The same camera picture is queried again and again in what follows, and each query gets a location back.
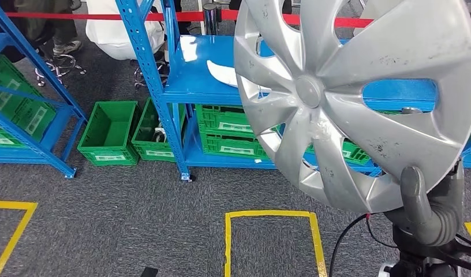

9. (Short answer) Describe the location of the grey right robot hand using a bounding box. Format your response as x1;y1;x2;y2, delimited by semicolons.
384;158;466;248

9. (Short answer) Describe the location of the silver plastic wheel hubcap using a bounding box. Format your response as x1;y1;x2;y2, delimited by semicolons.
233;0;471;215

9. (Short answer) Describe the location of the white plastic car part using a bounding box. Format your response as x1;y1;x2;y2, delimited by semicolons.
207;59;240;89

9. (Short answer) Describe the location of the red barrier belt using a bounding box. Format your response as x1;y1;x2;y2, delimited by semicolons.
220;9;374;28
6;11;205;22

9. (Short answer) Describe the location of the green crate with parts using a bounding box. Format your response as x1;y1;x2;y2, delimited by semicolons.
131;97;186;163

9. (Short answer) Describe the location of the chrome stool base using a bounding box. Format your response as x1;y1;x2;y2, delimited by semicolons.
134;63;169;91
35;54;87;88

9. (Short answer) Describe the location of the empty green plastic crate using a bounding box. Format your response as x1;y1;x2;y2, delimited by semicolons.
77;100;141;167

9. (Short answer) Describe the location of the person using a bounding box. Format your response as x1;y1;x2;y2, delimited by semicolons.
85;0;166;61
13;0;83;58

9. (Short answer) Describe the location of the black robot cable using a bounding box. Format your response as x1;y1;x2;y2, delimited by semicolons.
329;213;370;277

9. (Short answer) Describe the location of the chrome barrier post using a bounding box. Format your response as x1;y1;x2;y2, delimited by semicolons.
203;3;221;36

